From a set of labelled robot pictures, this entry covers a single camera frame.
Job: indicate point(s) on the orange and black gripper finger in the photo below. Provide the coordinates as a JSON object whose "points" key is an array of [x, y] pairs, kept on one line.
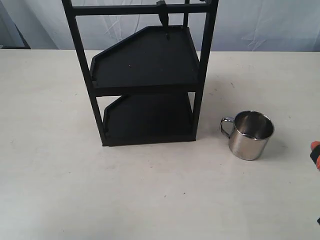
{"points": [[315, 153]]}

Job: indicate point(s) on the stainless steel mug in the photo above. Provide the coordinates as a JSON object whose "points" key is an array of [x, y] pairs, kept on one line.
{"points": [[248, 133]]}

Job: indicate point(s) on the black two-tier metal rack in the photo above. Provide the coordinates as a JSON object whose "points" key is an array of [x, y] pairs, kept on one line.
{"points": [[146, 89]]}

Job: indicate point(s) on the grey backdrop curtain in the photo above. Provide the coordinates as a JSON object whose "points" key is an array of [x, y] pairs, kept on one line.
{"points": [[241, 25]]}

